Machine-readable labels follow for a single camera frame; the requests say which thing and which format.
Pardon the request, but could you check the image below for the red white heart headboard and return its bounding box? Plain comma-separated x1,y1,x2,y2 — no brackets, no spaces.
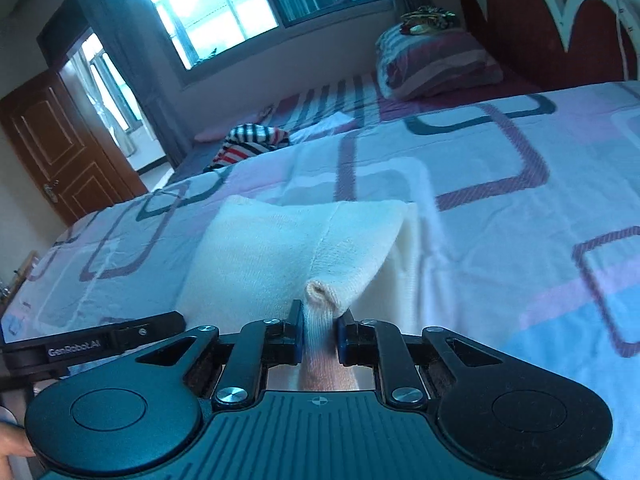
460,0,639,90

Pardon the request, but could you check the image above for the wooden chair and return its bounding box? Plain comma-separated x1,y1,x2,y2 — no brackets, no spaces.
0,250,39,313

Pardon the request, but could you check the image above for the brown wooden door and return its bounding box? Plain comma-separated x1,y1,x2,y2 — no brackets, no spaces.
1,63,146,226

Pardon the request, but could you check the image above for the striped bed sheet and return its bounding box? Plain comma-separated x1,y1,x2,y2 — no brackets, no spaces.
169,68,539,183

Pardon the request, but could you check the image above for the dark patterned item on pillow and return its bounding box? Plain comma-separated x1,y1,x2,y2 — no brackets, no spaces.
399,6,461,36

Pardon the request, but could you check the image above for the red white blue striped garment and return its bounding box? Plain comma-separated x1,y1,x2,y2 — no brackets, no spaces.
204,124,291,172

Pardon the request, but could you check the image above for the person's left hand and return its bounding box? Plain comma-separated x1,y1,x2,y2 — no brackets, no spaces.
0,422,35,479

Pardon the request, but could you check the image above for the patterned pastel bed quilt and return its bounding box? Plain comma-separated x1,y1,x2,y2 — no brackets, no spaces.
2,81,639,479

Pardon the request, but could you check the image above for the cream knitted sweater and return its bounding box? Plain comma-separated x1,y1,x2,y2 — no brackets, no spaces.
176,196,421,391

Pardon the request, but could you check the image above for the striped purple pillow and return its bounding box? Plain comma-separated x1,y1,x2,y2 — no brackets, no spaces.
375,26,503,101

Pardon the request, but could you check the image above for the grey curtain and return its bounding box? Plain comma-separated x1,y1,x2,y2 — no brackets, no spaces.
78,0,191,167

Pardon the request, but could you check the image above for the white folded cloth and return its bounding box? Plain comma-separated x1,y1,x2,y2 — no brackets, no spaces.
290,112,352,144

